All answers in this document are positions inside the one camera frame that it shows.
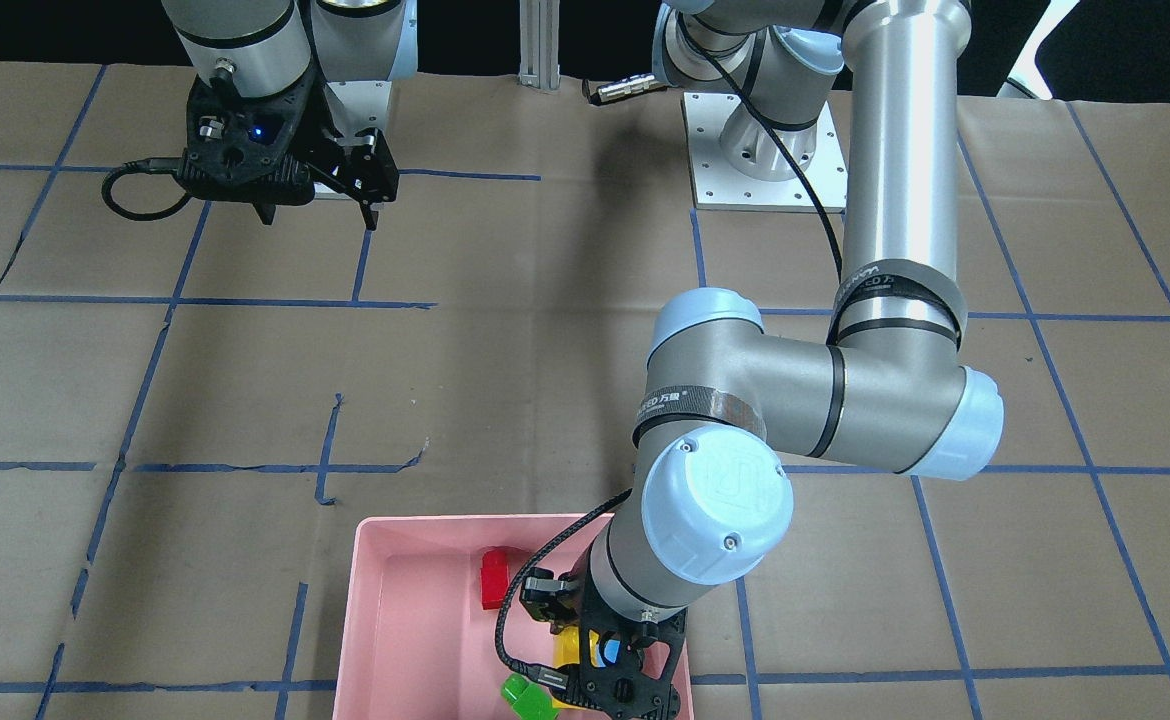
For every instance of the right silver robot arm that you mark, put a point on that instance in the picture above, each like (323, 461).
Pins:
(358, 48)

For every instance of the red toy block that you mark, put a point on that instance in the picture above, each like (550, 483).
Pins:
(497, 566)

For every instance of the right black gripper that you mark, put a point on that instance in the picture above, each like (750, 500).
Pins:
(317, 128)

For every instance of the brown paper table cover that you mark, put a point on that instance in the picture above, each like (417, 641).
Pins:
(196, 414)

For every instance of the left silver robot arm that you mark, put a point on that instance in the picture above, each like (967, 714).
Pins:
(723, 398)

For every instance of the green toy block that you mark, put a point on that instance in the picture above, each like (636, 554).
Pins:
(528, 700)

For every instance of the pink plastic box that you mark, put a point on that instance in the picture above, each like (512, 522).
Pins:
(417, 642)

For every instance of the blue toy block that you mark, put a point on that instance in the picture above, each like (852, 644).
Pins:
(604, 653)

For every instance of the aluminium frame post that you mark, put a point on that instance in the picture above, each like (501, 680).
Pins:
(538, 40)

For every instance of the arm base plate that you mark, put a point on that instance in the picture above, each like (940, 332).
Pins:
(737, 167)

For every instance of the yellow toy block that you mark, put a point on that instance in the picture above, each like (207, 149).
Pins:
(567, 648)

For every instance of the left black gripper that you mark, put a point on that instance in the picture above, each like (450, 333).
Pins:
(543, 597)

